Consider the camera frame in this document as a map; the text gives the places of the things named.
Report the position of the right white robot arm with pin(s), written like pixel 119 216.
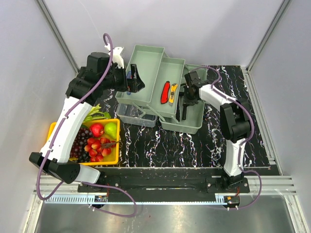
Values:
pixel 236 124

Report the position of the yellow utility knife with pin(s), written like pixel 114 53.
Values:
pixel 172 93

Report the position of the black hex key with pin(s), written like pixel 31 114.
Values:
pixel 182 104

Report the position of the green pear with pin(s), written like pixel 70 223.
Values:
pixel 111 129

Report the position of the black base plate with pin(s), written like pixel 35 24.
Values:
pixel 207 180

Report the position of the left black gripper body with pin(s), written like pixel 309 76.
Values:
pixel 129 79

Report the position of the aluminium frame rail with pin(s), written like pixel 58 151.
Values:
pixel 128 192

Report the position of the red cherry bunch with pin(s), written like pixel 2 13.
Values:
pixel 101 150

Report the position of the red apple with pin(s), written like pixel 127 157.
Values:
pixel 97 129

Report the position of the yellow fruit bin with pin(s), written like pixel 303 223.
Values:
pixel 104 122

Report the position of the green celery stalk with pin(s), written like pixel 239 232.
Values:
pixel 96 114

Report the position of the red folding knife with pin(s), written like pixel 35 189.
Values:
pixel 165 93

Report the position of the purple grape bunch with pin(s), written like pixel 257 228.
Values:
pixel 77 152

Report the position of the translucent plastic tool box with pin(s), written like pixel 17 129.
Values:
pixel 144 108

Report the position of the blue screwdriver long shaft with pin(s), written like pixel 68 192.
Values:
pixel 128 76

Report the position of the black marble mat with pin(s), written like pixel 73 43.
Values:
pixel 156 147

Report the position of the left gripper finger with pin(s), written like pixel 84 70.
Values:
pixel 134 71
pixel 136 85

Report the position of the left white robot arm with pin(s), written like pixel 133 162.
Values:
pixel 99 74

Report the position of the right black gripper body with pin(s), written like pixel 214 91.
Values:
pixel 184 100

